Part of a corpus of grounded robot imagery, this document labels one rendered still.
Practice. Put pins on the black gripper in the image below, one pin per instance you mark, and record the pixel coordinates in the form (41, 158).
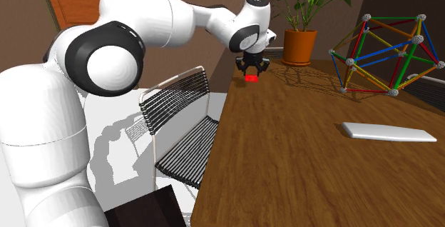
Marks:
(252, 58)

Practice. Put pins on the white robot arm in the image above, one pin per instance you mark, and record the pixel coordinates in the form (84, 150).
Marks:
(45, 122)

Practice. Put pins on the small red block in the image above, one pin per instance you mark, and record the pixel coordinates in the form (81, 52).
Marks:
(251, 78)

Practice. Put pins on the potted plant in orange pot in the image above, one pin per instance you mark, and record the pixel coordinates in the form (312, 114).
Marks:
(299, 42)

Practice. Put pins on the brown wooden table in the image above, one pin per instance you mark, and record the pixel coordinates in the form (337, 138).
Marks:
(313, 156)

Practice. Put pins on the colourful rod and ball polyhedron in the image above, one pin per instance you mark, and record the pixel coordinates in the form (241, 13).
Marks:
(386, 54)

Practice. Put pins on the flat white tablet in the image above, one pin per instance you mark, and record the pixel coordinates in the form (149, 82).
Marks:
(386, 132)

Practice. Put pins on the dark robot stand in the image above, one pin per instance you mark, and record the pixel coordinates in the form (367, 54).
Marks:
(149, 210)

